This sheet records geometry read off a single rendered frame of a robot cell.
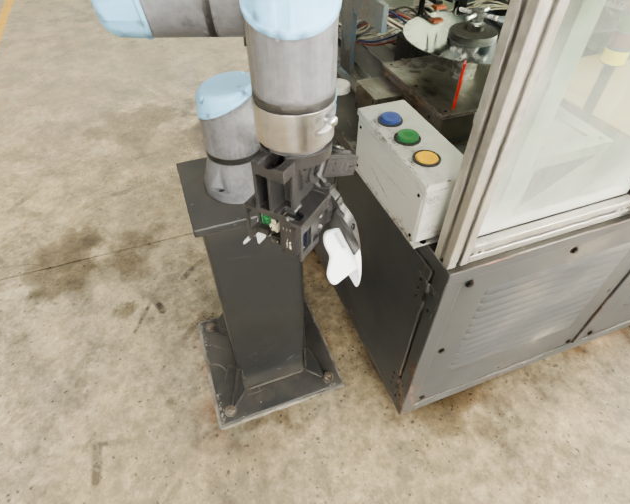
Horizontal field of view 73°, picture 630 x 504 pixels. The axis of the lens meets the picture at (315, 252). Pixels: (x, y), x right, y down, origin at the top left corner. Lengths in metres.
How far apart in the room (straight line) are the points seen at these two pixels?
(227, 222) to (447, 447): 0.96
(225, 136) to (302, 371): 0.90
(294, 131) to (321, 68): 0.06
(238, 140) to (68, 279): 1.29
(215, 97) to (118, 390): 1.08
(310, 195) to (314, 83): 0.13
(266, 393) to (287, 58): 1.23
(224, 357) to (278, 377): 0.21
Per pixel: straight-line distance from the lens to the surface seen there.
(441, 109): 1.06
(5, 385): 1.80
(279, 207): 0.44
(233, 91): 0.82
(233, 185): 0.90
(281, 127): 0.38
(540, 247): 0.92
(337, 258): 0.49
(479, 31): 1.18
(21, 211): 2.45
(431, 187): 0.74
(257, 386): 1.48
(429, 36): 1.16
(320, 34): 0.36
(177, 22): 0.47
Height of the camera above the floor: 1.33
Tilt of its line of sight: 47 degrees down
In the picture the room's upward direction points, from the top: straight up
